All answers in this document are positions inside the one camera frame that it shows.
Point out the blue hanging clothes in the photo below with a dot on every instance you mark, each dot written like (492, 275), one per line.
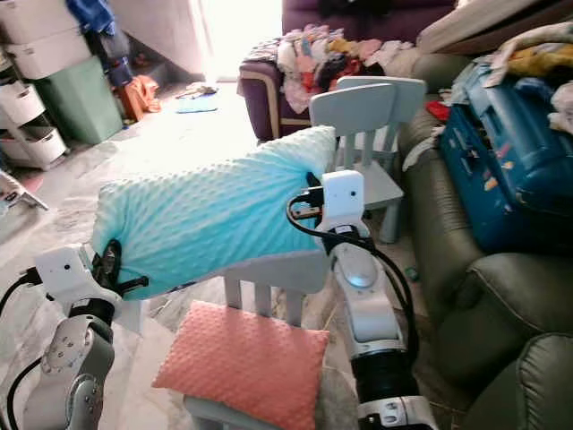
(91, 13)

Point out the green leather armchair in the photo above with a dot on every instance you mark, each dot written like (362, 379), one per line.
(430, 179)

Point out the green storage bin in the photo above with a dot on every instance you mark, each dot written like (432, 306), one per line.
(81, 103)

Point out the blue suitcase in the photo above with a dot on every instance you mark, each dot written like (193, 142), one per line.
(501, 170)

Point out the pale blue child chair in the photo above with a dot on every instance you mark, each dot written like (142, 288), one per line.
(300, 269)
(354, 107)

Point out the purple sofa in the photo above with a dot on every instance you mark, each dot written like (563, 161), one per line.
(260, 107)

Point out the pile of colourful clothes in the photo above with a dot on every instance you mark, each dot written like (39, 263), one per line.
(304, 63)

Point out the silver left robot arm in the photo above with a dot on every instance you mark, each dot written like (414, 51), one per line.
(76, 376)

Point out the beige mattress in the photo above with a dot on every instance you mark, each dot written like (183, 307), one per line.
(492, 20)

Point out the white drawer rack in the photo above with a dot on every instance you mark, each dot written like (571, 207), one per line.
(22, 103)

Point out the red cloth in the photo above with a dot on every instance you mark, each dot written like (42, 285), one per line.
(437, 112)

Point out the printed flat box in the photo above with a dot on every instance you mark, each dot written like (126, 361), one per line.
(13, 193)

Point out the orange bag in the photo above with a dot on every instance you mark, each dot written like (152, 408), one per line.
(139, 94)

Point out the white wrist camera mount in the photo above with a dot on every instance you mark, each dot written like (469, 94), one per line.
(345, 197)
(67, 273)

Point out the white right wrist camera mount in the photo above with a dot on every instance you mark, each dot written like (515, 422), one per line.
(345, 197)

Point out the teal dotted pillow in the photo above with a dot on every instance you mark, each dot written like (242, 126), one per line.
(215, 215)

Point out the white storage box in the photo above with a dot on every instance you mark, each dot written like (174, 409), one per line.
(49, 55)
(36, 18)

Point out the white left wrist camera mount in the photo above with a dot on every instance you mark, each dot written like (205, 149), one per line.
(67, 273)

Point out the coral dotted pillow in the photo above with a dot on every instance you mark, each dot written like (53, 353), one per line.
(237, 367)

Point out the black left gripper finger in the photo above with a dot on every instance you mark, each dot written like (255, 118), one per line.
(134, 285)

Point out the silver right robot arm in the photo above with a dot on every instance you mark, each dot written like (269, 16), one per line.
(367, 296)

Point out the yellow and white laundry heap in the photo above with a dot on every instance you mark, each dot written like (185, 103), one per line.
(537, 58)

